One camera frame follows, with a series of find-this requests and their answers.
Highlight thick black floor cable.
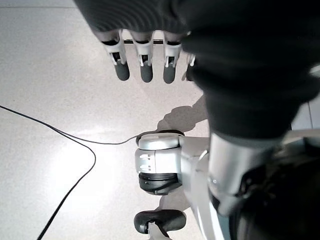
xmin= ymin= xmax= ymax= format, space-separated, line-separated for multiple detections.
xmin=36 ymin=131 xmax=97 ymax=240

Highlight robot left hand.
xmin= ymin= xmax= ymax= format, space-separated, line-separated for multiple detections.
xmin=72 ymin=0 xmax=320 ymax=240

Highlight thin black cable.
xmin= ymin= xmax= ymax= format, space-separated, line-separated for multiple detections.
xmin=0 ymin=104 xmax=141 ymax=146

